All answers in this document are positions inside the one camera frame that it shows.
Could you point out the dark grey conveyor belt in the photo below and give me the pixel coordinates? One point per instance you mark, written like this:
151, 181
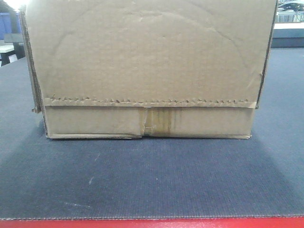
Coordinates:
156, 177

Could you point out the red conveyor edge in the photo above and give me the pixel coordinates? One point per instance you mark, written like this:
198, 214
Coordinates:
296, 222

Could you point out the brown cardboard carton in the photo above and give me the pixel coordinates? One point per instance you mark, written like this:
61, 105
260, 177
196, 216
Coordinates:
158, 68

